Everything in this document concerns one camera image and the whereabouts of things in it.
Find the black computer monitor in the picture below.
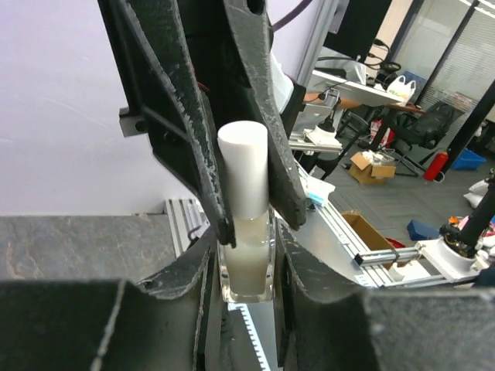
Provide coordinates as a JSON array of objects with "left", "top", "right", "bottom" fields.
[{"left": 323, "top": 0, "right": 391, "bottom": 63}]

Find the red fire extinguisher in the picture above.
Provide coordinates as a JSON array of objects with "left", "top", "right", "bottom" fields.
[{"left": 423, "top": 151, "right": 449, "bottom": 182}]

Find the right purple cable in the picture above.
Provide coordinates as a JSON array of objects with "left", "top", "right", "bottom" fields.
[{"left": 271, "top": 0, "right": 310, "bottom": 32}]

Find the wooden office desk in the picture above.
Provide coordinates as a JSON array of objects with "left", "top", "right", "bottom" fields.
[{"left": 302, "top": 70, "right": 425, "bottom": 114}]

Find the white plastic bag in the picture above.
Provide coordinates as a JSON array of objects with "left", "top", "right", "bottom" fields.
[{"left": 387, "top": 75, "right": 416, "bottom": 107}]

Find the cardboard box with items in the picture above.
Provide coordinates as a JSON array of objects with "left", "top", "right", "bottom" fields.
[{"left": 349, "top": 151, "right": 396, "bottom": 185}]

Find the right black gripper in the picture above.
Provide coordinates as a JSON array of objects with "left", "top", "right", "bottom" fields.
[{"left": 98, "top": 1, "right": 306, "bottom": 245}]

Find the white nail polish bottle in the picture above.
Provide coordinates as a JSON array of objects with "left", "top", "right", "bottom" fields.
[{"left": 217, "top": 210, "right": 275, "bottom": 303}]

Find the aluminium frame rail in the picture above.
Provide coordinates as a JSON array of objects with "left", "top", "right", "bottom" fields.
[{"left": 309, "top": 200, "right": 476, "bottom": 290}]

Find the open brown cardboard box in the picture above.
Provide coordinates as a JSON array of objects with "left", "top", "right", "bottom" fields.
[{"left": 341, "top": 211, "right": 394, "bottom": 250}]

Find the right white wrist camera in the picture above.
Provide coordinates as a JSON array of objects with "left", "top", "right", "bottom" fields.
[{"left": 270, "top": 52, "right": 294, "bottom": 114}]

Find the white nail polish cap brush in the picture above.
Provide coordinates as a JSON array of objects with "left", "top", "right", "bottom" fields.
[{"left": 217, "top": 121, "right": 268, "bottom": 220}]

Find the blue plastic bin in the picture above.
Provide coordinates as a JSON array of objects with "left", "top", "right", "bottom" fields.
[{"left": 451, "top": 148, "right": 486, "bottom": 171}]

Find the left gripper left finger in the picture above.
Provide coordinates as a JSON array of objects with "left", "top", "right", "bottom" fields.
[{"left": 1, "top": 231, "right": 217, "bottom": 370}]

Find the black office chair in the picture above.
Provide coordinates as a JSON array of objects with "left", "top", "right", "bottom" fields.
[{"left": 389, "top": 101, "right": 462, "bottom": 177}]

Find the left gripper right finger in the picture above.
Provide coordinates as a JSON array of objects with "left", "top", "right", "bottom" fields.
[{"left": 276, "top": 223, "right": 494, "bottom": 370}]

